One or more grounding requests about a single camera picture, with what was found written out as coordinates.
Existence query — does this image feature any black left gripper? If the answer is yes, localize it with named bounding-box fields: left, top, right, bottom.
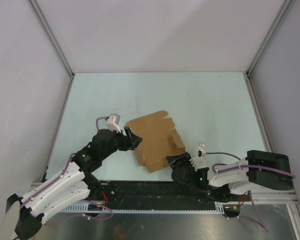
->
left=100, top=126, right=142, bottom=160

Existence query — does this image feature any brown cardboard box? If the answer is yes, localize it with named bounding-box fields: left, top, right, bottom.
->
left=125, top=110, right=186, bottom=173

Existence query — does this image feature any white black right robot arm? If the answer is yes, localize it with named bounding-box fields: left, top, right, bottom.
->
left=166, top=148, right=295, bottom=201

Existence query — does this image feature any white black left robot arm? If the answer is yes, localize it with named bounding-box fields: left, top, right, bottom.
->
left=6, top=126, right=143, bottom=240

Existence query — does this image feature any small crumpled plastic scrap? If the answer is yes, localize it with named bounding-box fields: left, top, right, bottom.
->
left=197, top=142, right=206, bottom=149

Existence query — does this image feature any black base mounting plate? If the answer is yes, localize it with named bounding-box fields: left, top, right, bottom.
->
left=87, top=180, right=239, bottom=203

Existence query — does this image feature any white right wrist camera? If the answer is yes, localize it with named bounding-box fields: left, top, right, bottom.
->
left=189, top=146, right=207, bottom=171

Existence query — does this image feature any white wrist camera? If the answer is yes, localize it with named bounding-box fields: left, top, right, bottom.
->
left=105, top=113, right=121, bottom=133
left=189, top=146, right=207, bottom=171

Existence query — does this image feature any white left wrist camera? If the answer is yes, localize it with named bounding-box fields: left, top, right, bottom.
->
left=105, top=113, right=121, bottom=133

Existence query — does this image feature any grey slotted cable duct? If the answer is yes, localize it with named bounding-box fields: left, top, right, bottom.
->
left=61, top=201, right=225, bottom=215

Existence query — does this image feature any left aluminium frame post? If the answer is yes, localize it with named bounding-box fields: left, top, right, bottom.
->
left=27, top=0, right=74, bottom=77

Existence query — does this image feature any aluminium frame post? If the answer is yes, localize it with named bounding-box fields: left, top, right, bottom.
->
left=246, top=0, right=295, bottom=77
left=27, top=0, right=74, bottom=77

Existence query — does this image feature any right aluminium frame post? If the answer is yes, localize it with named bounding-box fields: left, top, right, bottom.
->
left=246, top=0, right=295, bottom=77

